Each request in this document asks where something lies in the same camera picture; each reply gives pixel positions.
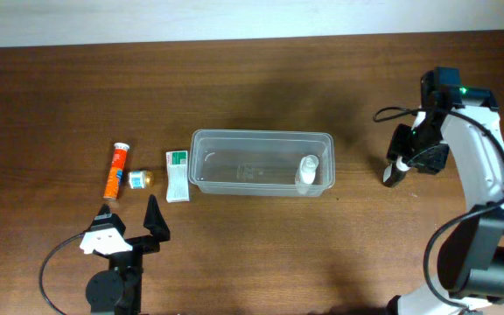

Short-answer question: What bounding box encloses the white spray bottle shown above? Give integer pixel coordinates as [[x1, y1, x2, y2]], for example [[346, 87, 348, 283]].
[[295, 155, 319, 195]]

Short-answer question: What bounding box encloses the clear plastic container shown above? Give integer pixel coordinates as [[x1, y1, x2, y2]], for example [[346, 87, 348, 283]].
[[188, 129, 335, 197]]

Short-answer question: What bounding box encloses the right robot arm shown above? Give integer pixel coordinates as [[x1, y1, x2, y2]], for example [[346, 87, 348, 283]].
[[382, 67, 504, 314]]

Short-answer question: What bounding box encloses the right black cable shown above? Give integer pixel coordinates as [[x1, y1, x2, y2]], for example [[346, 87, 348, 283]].
[[372, 106, 504, 310]]

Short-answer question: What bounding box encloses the dark bottle white cap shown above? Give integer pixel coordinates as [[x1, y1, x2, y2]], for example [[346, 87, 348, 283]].
[[382, 157, 410, 188]]

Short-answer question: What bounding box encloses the orange tablet tube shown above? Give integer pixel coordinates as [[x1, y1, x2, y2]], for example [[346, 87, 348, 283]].
[[103, 143, 130, 200]]

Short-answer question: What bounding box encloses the black cable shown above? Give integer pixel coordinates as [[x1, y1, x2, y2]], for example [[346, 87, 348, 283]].
[[38, 232, 86, 315], [372, 106, 504, 310]]

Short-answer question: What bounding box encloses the small gold-capped jar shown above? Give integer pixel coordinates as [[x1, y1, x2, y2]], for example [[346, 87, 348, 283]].
[[128, 170, 154, 189]]

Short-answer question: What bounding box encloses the left black cable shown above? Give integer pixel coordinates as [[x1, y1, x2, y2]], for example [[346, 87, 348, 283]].
[[38, 232, 86, 315]]

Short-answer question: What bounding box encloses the white green medicine box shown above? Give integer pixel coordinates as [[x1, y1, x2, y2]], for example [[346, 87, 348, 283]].
[[165, 150, 190, 203]]

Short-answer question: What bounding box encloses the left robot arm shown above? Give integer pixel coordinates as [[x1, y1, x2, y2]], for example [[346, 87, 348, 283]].
[[80, 195, 171, 314]]

